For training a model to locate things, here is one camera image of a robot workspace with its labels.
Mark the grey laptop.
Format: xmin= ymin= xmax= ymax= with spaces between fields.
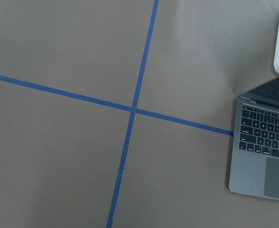
xmin=228 ymin=76 xmax=279 ymax=200

